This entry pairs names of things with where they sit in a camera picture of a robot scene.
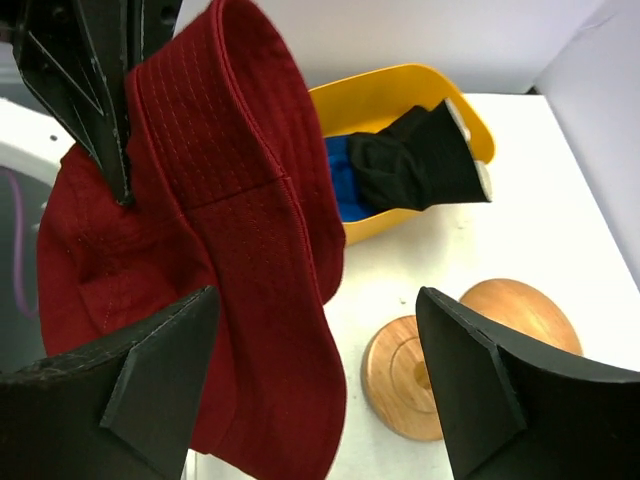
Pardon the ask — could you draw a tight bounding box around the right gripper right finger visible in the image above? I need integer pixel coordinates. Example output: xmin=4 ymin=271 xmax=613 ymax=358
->
xmin=416 ymin=287 xmax=639 ymax=480

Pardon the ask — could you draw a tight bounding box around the light wooden hat stand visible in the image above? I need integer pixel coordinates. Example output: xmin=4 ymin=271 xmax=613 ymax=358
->
xmin=361 ymin=278 xmax=583 ymax=442

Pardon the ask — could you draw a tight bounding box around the yellow plastic basket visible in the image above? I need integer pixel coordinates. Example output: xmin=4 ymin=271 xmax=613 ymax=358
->
xmin=310 ymin=64 xmax=495 ymax=245

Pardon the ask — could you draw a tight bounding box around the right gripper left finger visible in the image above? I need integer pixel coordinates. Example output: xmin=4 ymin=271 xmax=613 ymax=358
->
xmin=1 ymin=286 xmax=220 ymax=480

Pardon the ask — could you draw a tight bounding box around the dark red hat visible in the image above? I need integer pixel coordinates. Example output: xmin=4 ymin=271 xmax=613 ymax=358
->
xmin=37 ymin=1 xmax=346 ymax=479

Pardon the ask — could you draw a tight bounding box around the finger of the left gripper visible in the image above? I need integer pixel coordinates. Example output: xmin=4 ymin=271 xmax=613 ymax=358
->
xmin=11 ymin=0 xmax=126 ymax=201
xmin=74 ymin=1 xmax=145 ymax=205

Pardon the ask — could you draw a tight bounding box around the black hat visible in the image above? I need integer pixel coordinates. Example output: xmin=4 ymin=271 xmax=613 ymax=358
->
xmin=346 ymin=98 xmax=493 ymax=212

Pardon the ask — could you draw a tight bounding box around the blue hat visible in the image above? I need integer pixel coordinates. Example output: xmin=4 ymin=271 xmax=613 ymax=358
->
xmin=325 ymin=135 xmax=376 ymax=223

